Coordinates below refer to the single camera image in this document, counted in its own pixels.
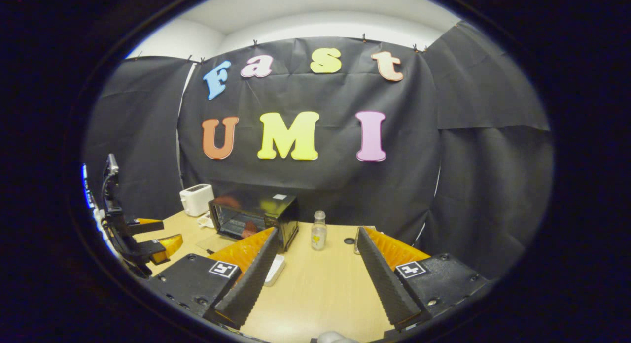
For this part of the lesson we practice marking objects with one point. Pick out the clear glass bottle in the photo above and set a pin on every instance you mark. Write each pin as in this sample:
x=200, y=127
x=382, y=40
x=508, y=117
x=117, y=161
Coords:
x=319, y=234

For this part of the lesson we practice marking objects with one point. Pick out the clear glass jar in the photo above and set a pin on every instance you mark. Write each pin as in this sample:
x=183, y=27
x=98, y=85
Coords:
x=356, y=242

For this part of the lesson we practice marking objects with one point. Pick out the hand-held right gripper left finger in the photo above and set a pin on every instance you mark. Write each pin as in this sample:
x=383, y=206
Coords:
x=249, y=284

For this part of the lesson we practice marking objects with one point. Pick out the white toaster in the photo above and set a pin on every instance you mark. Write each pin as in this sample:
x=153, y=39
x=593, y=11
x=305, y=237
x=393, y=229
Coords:
x=196, y=200

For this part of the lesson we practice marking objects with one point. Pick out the white rectangular tray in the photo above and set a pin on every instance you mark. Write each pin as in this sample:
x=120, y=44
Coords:
x=276, y=269

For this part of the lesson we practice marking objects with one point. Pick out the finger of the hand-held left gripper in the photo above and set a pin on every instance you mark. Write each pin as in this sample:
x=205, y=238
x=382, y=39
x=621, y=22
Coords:
x=145, y=226
x=165, y=247

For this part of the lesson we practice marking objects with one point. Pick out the black electric oven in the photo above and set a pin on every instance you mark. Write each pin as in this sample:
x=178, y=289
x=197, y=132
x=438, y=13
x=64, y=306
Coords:
x=276, y=210

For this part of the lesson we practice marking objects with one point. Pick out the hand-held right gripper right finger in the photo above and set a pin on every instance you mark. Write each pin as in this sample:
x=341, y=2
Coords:
x=384, y=279

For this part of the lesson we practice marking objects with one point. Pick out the black backdrop cloth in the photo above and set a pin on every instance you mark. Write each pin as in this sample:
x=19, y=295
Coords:
x=315, y=180

